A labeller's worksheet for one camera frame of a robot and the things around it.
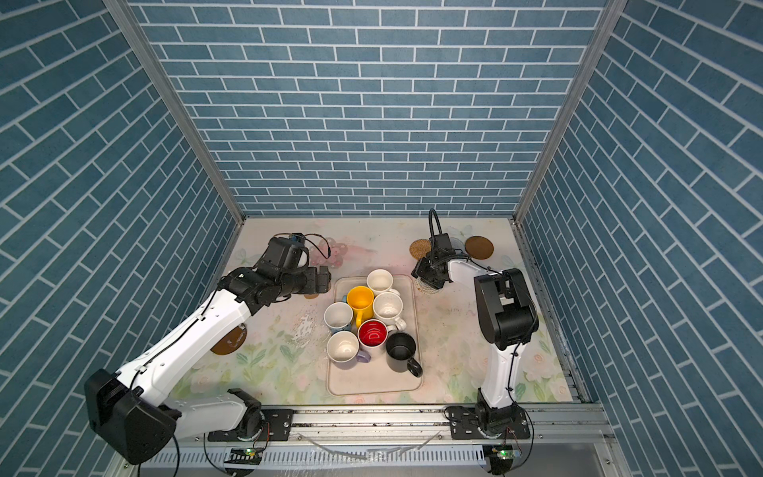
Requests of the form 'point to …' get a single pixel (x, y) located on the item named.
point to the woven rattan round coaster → (420, 247)
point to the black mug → (400, 348)
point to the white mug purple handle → (343, 347)
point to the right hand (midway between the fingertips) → (416, 271)
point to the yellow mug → (361, 300)
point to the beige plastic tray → (372, 377)
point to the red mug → (372, 337)
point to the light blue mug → (339, 315)
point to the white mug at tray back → (381, 280)
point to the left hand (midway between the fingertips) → (318, 275)
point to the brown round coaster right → (479, 246)
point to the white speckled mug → (387, 306)
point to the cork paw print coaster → (311, 296)
